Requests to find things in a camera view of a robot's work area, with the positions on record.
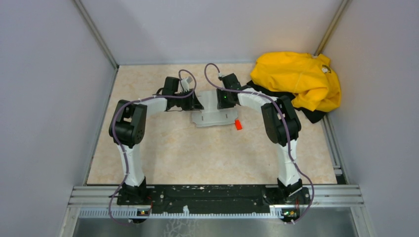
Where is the black garment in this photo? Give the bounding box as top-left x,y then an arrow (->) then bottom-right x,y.
246,80 -> 327,123

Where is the small red block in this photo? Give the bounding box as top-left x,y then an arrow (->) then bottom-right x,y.
234,119 -> 243,130

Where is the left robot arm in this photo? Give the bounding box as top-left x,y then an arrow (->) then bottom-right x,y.
109,76 -> 203,204

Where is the yellow garment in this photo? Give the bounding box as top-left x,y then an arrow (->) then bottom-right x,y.
250,51 -> 341,112

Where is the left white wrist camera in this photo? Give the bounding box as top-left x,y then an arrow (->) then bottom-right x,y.
180,77 -> 193,92

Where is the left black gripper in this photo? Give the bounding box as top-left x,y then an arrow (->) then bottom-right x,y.
173,88 -> 204,111

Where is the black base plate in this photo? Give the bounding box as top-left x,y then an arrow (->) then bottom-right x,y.
116,185 -> 310,214

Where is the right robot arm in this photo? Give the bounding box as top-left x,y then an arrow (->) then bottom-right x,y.
216,74 -> 302,203

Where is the white cardboard box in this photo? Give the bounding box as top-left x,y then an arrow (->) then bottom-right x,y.
191,90 -> 239,127

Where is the aluminium frame rail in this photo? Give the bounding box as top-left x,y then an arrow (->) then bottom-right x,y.
68,185 -> 364,219

